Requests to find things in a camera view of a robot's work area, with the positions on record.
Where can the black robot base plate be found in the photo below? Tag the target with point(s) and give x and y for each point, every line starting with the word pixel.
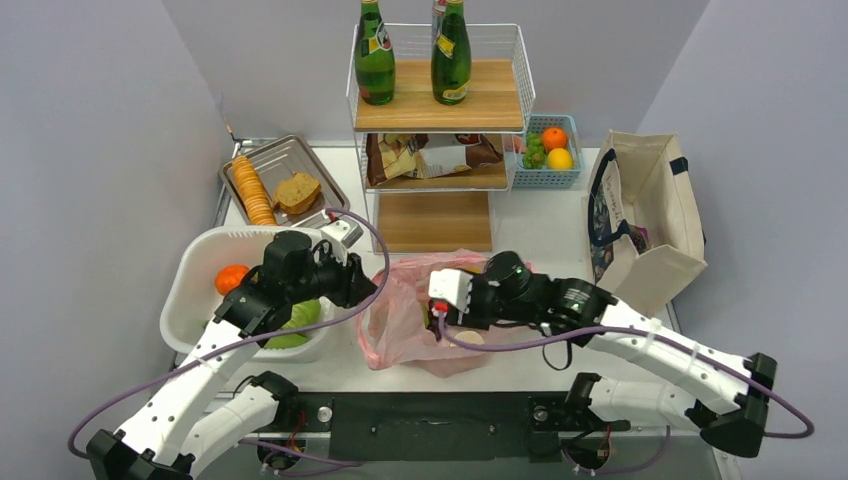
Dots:
pixel 427 426

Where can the green leafy vegetable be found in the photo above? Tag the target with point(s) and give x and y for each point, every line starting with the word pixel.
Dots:
pixel 302 315

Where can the beige canvas tote bag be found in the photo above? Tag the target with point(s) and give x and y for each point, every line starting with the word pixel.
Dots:
pixel 643 180

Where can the white plastic basin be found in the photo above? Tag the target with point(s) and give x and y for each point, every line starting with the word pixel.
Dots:
pixel 193 298

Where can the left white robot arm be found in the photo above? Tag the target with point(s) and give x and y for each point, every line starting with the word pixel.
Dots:
pixel 171 437

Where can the yellow lemon in basket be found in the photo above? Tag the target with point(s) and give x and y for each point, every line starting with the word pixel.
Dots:
pixel 560 159

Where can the purple snack packet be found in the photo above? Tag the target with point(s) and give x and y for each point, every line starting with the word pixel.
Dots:
pixel 640 239

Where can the white brown snack bag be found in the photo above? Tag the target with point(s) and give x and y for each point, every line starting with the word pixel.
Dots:
pixel 419 156

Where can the orange fruit in basket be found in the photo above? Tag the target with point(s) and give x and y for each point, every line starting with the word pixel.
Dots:
pixel 554 138

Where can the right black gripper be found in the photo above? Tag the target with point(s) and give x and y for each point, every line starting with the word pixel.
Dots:
pixel 473 314

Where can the green grapes bunch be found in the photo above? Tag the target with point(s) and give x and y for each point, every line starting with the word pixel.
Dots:
pixel 535 154

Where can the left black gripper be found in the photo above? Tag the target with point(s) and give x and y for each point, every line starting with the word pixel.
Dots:
pixel 353 284

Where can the left green glass bottle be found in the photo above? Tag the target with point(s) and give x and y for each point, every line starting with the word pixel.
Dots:
pixel 374 60

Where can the orange tomato in basin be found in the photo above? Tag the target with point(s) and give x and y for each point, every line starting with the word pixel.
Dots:
pixel 229 278

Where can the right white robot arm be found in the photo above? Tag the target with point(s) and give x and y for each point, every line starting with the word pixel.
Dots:
pixel 721 396

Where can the blue plastic basket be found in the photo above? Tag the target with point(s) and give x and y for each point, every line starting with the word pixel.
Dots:
pixel 546 178

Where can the right green glass bottle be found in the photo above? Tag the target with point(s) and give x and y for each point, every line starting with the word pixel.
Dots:
pixel 451 60

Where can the watermelon slice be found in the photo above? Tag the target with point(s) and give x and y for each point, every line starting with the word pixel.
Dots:
pixel 514 143

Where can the pink plastic grocery bag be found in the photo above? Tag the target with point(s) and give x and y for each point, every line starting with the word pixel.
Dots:
pixel 394 330

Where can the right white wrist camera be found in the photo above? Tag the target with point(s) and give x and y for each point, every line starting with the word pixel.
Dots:
pixel 452 286

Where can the white wire shelf rack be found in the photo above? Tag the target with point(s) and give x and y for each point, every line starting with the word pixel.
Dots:
pixel 454 211

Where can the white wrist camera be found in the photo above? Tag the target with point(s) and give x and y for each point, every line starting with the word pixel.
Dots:
pixel 452 286
pixel 345 232

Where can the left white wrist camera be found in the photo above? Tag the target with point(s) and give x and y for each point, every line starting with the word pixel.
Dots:
pixel 345 232

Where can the stack of round crackers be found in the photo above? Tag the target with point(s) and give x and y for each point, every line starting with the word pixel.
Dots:
pixel 252 193

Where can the green glass bottle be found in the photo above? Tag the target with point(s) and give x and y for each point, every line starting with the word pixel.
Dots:
pixel 374 60
pixel 451 60

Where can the slice of brown bread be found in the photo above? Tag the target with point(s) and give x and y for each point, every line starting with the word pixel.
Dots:
pixel 296 194

